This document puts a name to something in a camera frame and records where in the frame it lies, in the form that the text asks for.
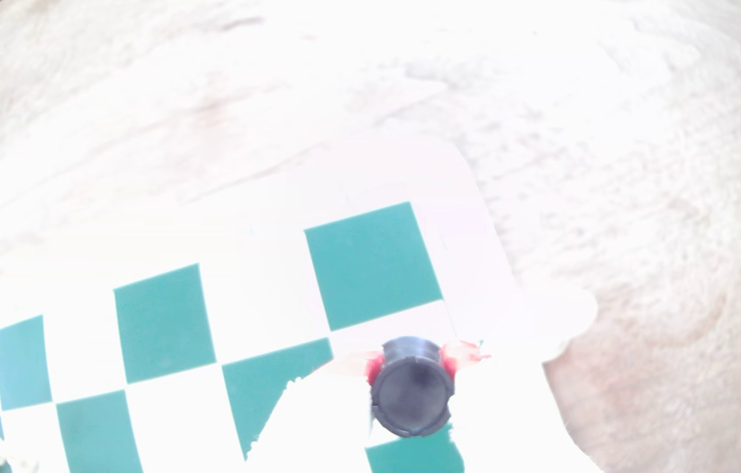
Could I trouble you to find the black rook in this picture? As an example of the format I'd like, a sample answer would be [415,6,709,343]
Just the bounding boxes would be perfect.
[370,336,455,438]

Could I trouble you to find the white gripper finger with red pad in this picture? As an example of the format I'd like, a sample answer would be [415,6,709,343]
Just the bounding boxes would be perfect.
[246,353,386,473]
[439,339,601,473]

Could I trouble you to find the green white chess board mat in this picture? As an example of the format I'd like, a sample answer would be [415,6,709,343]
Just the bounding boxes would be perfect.
[0,134,601,473]

